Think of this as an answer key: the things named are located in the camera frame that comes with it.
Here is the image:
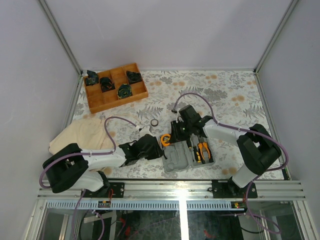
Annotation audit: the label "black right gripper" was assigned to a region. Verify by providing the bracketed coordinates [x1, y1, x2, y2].
[169, 119, 193, 144]

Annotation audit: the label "orange tape measure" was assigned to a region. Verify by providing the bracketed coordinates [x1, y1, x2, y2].
[159, 133, 171, 160]

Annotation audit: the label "long yellow black screwdriver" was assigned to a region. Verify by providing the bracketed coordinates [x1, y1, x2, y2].
[186, 137, 194, 150]

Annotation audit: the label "orange black pliers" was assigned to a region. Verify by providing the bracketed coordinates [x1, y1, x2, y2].
[197, 140, 213, 164]

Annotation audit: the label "grey plastic tool case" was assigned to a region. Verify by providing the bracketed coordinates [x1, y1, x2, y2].
[162, 134, 216, 173]

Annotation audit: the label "short yellow black screwdriver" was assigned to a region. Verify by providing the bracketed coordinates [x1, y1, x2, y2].
[193, 146, 202, 163]

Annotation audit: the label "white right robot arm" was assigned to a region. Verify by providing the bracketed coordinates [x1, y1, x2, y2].
[170, 105, 282, 198]

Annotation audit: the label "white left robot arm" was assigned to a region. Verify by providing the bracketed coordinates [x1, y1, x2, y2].
[39, 127, 164, 198]

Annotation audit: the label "black tape roll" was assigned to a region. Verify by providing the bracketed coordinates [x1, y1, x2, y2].
[150, 118, 159, 127]

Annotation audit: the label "beige cloth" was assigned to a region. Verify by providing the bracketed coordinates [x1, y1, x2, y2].
[48, 118, 114, 155]

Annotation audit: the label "dark rolled item centre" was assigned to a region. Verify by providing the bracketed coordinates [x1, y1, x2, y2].
[117, 84, 132, 99]

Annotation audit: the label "dark rolled item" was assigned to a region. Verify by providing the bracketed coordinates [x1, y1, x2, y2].
[85, 70, 99, 86]
[100, 77, 115, 93]
[117, 84, 132, 99]
[126, 70, 142, 85]

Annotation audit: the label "wooden compartment tray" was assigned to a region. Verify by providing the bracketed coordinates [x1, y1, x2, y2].
[83, 63, 149, 114]

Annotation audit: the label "dark rolled item back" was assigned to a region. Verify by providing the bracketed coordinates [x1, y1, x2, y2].
[126, 70, 142, 85]

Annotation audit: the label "dark rolled item far left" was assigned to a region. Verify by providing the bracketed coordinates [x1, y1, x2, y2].
[85, 70, 99, 86]

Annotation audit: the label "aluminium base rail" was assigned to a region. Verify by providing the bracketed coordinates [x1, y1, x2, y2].
[36, 180, 307, 211]

